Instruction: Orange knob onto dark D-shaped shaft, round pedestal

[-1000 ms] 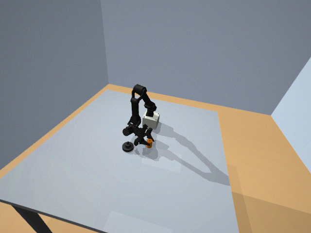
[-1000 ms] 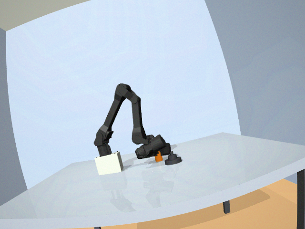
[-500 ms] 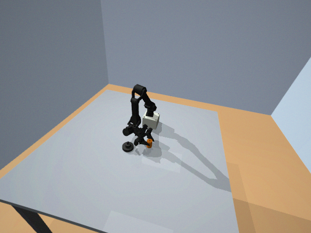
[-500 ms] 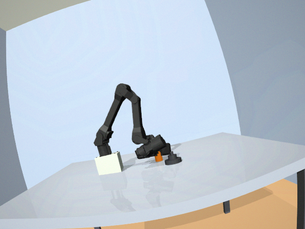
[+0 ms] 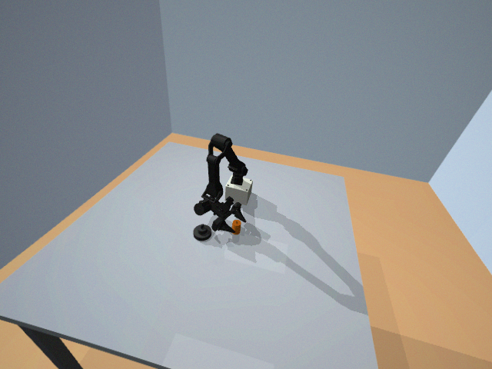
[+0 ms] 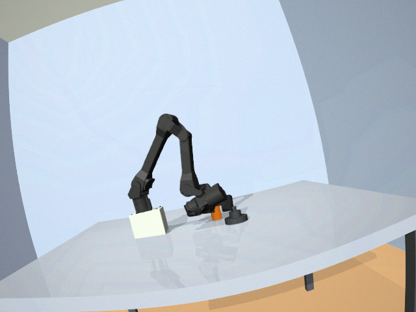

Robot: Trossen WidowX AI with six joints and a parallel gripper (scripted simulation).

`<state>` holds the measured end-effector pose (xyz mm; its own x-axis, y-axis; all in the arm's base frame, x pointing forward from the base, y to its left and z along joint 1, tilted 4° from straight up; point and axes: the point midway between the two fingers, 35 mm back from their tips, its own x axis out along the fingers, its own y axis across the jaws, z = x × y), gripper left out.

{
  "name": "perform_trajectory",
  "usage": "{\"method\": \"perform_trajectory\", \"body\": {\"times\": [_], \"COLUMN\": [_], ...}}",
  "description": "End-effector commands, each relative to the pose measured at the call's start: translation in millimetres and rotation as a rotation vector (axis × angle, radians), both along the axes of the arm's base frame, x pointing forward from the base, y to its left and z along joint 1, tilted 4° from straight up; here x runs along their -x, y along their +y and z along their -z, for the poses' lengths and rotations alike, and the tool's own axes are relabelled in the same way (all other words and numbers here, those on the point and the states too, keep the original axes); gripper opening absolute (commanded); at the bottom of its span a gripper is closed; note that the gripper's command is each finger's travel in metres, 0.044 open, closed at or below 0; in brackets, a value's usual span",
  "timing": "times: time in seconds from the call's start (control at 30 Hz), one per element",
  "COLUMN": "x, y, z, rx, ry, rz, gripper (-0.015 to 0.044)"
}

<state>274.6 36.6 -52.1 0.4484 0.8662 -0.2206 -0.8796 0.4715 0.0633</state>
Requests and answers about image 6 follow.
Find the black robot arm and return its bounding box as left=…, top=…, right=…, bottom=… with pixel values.
left=128, top=114, right=228, bottom=214

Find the orange knob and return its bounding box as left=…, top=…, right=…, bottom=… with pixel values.
left=211, top=206, right=222, bottom=220

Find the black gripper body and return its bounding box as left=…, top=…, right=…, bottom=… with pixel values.
left=187, top=194, right=233, bottom=216

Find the dark grey round pedestal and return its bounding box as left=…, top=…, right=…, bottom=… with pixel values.
left=224, top=206, right=248, bottom=226

